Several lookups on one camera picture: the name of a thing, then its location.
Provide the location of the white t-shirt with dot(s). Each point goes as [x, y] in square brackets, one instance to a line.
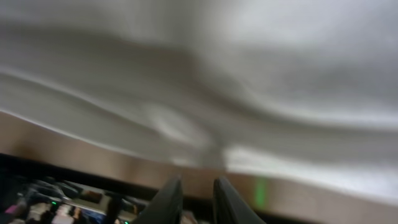
[299, 90]

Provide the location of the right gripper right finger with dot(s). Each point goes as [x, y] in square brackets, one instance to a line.
[229, 207]

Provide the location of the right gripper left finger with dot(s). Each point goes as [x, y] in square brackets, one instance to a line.
[166, 207]

